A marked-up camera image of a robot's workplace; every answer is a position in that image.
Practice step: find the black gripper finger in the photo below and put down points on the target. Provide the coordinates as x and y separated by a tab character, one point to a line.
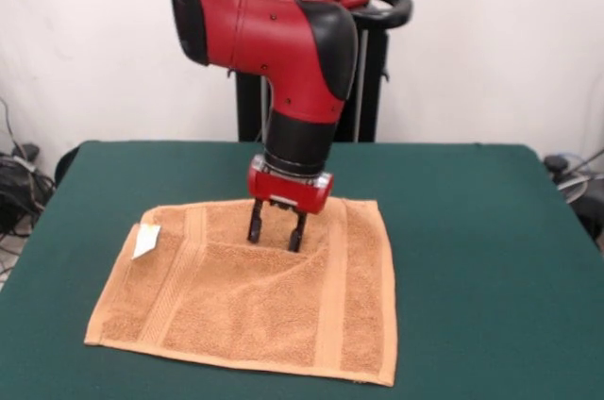
256	221
296	232

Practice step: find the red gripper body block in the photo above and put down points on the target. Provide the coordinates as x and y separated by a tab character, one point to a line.
288	190

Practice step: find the orange terry towel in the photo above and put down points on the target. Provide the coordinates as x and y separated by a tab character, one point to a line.
259	305

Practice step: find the dark green table cloth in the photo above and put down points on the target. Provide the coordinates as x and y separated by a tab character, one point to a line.
472	277

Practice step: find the small black device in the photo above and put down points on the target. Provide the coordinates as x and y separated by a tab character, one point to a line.
556	164
26	151

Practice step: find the grey round base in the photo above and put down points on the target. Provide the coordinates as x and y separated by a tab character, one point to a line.
573	188

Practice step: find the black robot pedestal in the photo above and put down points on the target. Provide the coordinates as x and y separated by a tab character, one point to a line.
368	88

